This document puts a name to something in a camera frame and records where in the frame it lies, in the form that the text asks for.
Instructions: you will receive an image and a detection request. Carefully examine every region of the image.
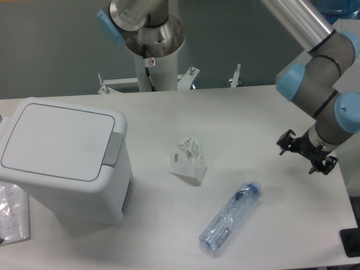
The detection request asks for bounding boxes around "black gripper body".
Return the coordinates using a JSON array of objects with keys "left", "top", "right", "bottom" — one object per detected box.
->
[{"left": 290, "top": 135, "right": 330, "bottom": 167}]

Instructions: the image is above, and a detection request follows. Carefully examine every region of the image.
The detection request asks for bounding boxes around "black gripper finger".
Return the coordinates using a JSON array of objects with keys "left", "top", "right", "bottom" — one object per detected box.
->
[
  {"left": 276, "top": 129, "right": 296, "bottom": 155},
  {"left": 308, "top": 156, "right": 338, "bottom": 175}
]

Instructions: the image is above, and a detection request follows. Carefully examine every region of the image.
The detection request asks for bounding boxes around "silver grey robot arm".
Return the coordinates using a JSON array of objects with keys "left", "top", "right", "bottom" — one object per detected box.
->
[{"left": 96, "top": 1, "right": 359, "bottom": 174}]

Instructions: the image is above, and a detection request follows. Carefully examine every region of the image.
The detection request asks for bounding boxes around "white plastic trash can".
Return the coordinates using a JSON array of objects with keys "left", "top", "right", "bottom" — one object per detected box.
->
[{"left": 1, "top": 97, "right": 133, "bottom": 224}]

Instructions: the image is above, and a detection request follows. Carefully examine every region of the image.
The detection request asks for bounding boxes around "white trash can lid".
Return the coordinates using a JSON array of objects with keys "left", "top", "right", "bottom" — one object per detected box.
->
[{"left": 1, "top": 103, "right": 115, "bottom": 182}]

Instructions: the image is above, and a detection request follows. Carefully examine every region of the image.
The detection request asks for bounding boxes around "black device at edge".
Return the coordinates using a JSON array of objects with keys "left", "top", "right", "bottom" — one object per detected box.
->
[{"left": 339, "top": 228, "right": 359, "bottom": 258}]

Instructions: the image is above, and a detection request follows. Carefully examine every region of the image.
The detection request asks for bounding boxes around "empty clear plastic bottle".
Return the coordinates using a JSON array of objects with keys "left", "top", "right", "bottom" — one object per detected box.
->
[{"left": 199, "top": 181, "right": 261, "bottom": 254}]

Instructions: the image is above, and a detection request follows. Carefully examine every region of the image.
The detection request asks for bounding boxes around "blue water jug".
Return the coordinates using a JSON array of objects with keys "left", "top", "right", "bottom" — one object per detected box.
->
[{"left": 317, "top": 0, "right": 359, "bottom": 17}]

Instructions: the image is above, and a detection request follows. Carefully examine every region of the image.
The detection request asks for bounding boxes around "grey lid push button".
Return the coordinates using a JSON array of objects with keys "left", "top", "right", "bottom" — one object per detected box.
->
[{"left": 102, "top": 132, "right": 124, "bottom": 167}]

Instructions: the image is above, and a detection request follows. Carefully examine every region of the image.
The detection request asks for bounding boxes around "paper sheet in sleeve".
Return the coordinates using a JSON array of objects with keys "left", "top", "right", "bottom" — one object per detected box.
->
[{"left": 1, "top": 182, "right": 30, "bottom": 246}]

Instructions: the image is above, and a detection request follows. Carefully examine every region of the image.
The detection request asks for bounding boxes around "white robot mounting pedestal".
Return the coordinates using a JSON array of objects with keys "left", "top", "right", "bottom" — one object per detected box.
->
[{"left": 123, "top": 13, "right": 187, "bottom": 92}]

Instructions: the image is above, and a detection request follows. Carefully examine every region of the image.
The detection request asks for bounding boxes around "black cable on pedestal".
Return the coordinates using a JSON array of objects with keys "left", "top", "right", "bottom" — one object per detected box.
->
[{"left": 142, "top": 44, "right": 157, "bottom": 92}]

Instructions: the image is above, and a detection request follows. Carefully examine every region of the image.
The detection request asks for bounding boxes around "white pedestal base frame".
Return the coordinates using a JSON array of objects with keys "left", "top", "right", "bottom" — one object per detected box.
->
[{"left": 97, "top": 63, "right": 242, "bottom": 95}]

